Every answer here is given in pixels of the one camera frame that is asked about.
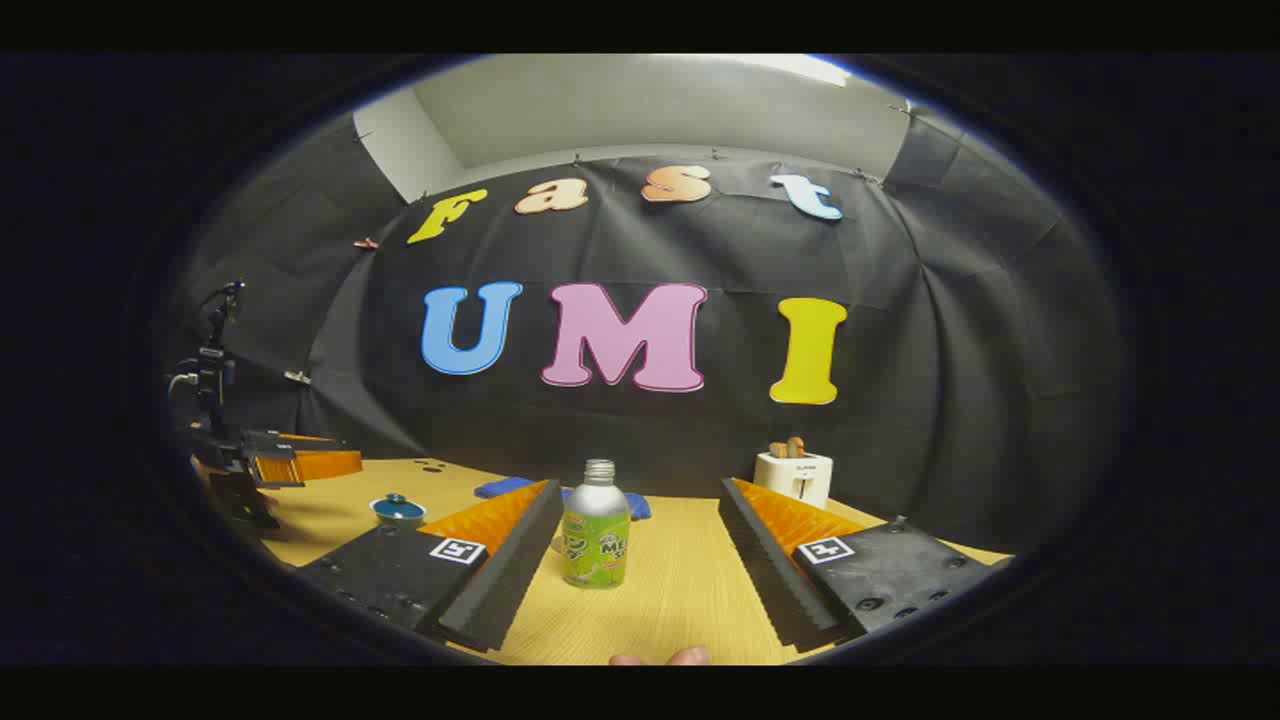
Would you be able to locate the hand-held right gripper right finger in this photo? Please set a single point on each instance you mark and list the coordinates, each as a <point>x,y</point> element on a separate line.
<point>770,570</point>

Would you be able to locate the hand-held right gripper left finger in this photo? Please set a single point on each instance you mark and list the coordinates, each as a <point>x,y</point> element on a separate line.
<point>520,560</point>

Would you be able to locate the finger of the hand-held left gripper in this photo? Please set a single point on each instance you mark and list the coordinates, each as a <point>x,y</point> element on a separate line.
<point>295,442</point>
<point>310,466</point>

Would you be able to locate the silver green water bottle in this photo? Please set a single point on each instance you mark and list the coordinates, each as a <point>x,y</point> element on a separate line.
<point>595,530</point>

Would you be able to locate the blue teacup lid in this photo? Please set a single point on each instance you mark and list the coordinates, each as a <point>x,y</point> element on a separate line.
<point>397,502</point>

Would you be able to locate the blue teacup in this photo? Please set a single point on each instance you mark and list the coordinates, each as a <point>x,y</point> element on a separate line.
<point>398,519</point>

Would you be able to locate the blue towel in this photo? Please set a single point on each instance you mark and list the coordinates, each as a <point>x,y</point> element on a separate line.
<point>500,487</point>

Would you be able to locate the white toaster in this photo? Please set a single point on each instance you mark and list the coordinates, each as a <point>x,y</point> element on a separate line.
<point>792,480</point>

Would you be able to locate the black backdrop cloth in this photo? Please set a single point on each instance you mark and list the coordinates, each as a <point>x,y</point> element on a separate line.
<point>960,330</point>

